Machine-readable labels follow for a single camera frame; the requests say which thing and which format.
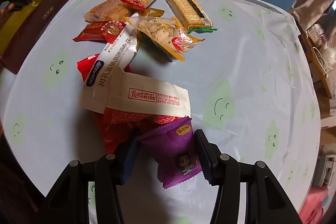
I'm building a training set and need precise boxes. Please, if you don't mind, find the yellow-edged melon seeds packet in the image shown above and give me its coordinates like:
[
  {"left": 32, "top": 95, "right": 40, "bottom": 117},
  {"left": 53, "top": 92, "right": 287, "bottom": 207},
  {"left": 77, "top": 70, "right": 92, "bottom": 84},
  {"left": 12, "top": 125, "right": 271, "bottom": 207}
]
[{"left": 125, "top": 16, "right": 205, "bottom": 61}]

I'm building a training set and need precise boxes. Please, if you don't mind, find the clear brown pastry packet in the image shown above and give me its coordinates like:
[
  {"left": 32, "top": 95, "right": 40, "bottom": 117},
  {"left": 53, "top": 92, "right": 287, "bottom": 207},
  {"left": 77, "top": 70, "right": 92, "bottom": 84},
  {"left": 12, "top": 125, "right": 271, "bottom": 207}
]
[{"left": 84, "top": 0, "right": 134, "bottom": 22}]

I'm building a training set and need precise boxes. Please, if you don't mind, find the small gold snack packet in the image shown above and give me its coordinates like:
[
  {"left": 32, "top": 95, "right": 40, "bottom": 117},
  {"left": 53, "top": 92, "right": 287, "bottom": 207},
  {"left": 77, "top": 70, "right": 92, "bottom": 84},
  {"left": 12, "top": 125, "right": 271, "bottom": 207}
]
[{"left": 138, "top": 7, "right": 165, "bottom": 17}]

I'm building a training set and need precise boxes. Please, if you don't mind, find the purple snack packet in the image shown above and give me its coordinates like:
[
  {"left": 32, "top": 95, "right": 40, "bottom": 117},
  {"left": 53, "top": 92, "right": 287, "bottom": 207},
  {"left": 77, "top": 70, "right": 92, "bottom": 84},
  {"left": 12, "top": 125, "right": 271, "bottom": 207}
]
[{"left": 137, "top": 117, "right": 202, "bottom": 189}]

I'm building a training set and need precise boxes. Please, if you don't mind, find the large red snack packet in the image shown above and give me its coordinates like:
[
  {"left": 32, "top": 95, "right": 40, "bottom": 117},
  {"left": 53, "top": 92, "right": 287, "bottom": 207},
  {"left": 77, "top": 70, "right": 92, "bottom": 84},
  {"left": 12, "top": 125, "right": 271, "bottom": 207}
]
[{"left": 76, "top": 53, "right": 185, "bottom": 154}]

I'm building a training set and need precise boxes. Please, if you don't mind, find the long white milk snack packet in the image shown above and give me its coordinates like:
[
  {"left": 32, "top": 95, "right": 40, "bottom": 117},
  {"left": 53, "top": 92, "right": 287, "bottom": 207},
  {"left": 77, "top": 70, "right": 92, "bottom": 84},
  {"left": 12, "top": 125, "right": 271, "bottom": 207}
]
[{"left": 79, "top": 24, "right": 137, "bottom": 114}]

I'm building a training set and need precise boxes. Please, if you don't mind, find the white teapot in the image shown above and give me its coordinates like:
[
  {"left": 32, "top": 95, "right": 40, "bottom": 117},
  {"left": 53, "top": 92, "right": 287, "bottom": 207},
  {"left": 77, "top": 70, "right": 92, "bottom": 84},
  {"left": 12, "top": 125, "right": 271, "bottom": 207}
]
[{"left": 312, "top": 43, "right": 335, "bottom": 75}]

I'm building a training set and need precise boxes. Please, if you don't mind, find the green-ended cracker packet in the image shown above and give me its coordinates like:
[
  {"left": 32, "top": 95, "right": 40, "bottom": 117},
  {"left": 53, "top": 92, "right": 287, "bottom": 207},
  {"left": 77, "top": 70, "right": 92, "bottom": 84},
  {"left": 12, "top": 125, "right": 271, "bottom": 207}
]
[{"left": 166, "top": 0, "right": 218, "bottom": 34}]

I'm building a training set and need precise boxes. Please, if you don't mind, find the wooden side shelf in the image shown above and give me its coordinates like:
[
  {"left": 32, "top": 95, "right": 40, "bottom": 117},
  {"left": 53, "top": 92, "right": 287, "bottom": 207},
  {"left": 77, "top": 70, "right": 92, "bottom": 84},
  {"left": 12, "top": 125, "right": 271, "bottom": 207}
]
[{"left": 298, "top": 27, "right": 335, "bottom": 145}]

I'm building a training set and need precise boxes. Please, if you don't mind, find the pink cloth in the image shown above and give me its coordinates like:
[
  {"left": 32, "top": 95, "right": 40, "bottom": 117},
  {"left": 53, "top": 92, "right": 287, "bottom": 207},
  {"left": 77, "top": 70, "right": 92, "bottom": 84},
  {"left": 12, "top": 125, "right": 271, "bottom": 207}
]
[{"left": 299, "top": 187, "right": 328, "bottom": 224}]

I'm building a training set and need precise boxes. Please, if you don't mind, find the small red patterned snack packet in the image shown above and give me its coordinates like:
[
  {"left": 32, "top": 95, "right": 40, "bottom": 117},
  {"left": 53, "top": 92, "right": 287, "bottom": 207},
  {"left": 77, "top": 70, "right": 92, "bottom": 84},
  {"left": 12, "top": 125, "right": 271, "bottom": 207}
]
[{"left": 73, "top": 20, "right": 126, "bottom": 44}]

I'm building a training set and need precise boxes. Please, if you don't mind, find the brown gift box with gold interior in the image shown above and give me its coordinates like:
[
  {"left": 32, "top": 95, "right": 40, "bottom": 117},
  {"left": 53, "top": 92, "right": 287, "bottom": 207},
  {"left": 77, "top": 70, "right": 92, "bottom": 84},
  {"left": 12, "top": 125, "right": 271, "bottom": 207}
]
[{"left": 1, "top": 0, "right": 69, "bottom": 75}]

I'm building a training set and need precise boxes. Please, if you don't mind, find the cream red Kiss snack packet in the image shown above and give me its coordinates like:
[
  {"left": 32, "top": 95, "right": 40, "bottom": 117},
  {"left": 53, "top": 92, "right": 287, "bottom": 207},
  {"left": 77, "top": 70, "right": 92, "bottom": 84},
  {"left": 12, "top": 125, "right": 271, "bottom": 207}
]
[{"left": 106, "top": 68, "right": 191, "bottom": 118}]

